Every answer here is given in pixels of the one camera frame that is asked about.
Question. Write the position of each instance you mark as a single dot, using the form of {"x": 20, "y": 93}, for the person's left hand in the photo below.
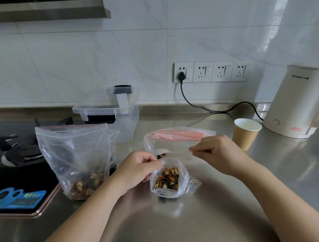
{"x": 132, "y": 172}

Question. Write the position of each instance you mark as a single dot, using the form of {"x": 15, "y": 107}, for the person's right hand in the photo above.
{"x": 221, "y": 157}

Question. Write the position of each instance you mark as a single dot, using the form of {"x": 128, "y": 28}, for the person's left thumb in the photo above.
{"x": 154, "y": 165}

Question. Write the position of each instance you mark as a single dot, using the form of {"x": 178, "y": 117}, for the person's right thumb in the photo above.
{"x": 200, "y": 152}

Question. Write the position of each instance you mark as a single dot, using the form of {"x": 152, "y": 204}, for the small clear zip bag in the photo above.
{"x": 174, "y": 149}

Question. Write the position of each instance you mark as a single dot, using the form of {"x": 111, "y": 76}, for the person's right forearm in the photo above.
{"x": 279, "y": 199}

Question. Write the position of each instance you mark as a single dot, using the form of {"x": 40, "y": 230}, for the person's left forearm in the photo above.
{"x": 87, "y": 212}

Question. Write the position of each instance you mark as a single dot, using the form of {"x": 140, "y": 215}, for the mixed nuts portion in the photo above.
{"x": 166, "y": 179}

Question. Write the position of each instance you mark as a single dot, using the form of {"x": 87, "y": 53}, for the clear plastic storage box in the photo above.
{"x": 127, "y": 127}

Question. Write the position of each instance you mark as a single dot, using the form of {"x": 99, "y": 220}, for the brown paper cup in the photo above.
{"x": 245, "y": 136}

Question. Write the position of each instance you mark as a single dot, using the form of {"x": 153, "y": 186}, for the mixed nuts heap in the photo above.
{"x": 86, "y": 185}

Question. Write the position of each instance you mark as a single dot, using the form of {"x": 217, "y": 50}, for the clear box lid grey latches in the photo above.
{"x": 99, "y": 103}

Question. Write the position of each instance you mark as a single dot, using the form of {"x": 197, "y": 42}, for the large clear zip bag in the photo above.
{"x": 72, "y": 149}

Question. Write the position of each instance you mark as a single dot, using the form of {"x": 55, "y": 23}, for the white electric kettle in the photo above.
{"x": 294, "y": 104}

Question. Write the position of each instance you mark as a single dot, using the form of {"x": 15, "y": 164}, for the black glass gas stove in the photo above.
{"x": 25, "y": 174}

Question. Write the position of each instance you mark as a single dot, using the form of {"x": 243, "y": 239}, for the blue stove sticker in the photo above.
{"x": 22, "y": 198}

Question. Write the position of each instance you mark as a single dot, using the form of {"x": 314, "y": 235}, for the black burner grate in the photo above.
{"x": 17, "y": 149}

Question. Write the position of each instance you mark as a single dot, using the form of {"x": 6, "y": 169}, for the steel range hood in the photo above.
{"x": 49, "y": 11}

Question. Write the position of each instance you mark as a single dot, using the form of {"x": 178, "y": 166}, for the white wall socket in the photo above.
{"x": 188, "y": 72}
{"x": 223, "y": 71}
{"x": 240, "y": 71}
{"x": 203, "y": 72}

